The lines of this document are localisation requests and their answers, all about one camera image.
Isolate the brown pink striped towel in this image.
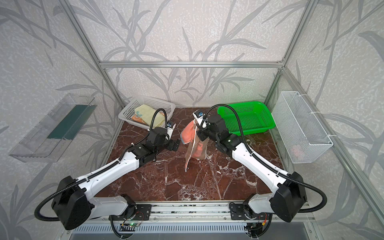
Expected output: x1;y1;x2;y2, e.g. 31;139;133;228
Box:
180;120;209;172

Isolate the blue yellow towel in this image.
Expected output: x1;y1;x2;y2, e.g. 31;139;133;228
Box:
134;105;165;128

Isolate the orange bunny pattern towel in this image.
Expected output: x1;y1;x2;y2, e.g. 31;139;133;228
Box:
131;115;146;125

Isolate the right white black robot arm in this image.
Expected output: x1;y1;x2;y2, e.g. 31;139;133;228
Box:
193;110;307;223

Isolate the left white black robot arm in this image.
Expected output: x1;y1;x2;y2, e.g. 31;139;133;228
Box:
52;127;180;230

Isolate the green plastic basket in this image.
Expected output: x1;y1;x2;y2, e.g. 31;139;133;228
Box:
217;101;276;136

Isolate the white plastic basket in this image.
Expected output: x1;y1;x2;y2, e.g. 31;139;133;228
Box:
118;96;176;129

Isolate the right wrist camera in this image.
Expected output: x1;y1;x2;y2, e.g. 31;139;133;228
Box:
193;110;209;130

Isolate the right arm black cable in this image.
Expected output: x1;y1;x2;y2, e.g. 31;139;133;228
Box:
202;103;328;238

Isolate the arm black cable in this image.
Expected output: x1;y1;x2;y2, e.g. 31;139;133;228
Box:
33;108;169;239
202;103;328;238

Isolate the pink object in wire basket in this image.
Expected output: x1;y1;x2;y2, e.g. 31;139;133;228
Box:
292;145;305;161

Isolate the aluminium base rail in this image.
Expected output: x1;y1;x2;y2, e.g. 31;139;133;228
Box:
61;201;315;240

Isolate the white wire mesh basket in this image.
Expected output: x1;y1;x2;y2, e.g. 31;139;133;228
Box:
272;91;333;164

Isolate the clear acrylic wall shelf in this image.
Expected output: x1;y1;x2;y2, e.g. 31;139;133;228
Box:
9;94;97;163

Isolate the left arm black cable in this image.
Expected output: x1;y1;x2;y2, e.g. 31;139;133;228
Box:
33;108;169;239

